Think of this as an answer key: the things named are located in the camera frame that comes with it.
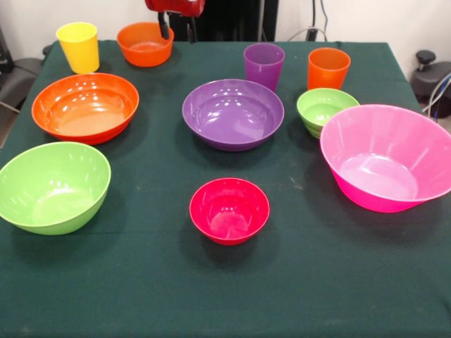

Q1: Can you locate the small red plastic bowl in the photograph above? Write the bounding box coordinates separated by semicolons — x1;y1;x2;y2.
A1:
189;177;271;246

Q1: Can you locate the large pink plastic bowl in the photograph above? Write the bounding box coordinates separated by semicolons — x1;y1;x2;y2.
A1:
319;104;451;214

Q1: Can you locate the dark green tablecloth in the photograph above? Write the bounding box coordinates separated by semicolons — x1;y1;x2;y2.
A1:
0;39;451;338

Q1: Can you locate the purple plastic cup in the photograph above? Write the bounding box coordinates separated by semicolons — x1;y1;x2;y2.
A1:
243;42;285;92

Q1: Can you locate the small orange plastic bowl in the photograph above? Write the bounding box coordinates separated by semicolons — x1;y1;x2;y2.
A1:
116;22;175;68

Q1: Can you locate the large orange plastic bowl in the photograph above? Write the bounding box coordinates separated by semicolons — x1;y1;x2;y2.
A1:
31;72;140;146

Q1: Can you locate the orange plastic cup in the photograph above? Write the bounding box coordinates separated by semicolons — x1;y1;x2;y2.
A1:
307;47;352;92

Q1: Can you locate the small green plastic bowl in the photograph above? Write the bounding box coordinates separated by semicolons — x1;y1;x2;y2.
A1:
296;87;361;139

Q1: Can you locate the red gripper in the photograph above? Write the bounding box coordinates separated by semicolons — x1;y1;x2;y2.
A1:
144;0;206;44

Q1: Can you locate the yellow plastic cup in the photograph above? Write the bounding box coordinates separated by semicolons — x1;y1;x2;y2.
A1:
56;21;101;75

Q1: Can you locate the grey office chair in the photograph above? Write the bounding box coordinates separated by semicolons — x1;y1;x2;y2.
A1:
0;23;54;113

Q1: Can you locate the black hanging cable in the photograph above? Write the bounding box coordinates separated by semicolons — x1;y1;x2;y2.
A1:
318;0;331;30

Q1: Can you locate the white and blue cable bundle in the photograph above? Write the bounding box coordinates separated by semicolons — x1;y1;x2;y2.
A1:
422;75;451;120

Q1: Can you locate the large green plastic bowl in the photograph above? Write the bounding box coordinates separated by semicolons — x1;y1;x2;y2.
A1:
0;141;112;236

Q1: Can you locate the purple plastic bowl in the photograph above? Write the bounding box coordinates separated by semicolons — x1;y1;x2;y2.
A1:
182;78;285;153

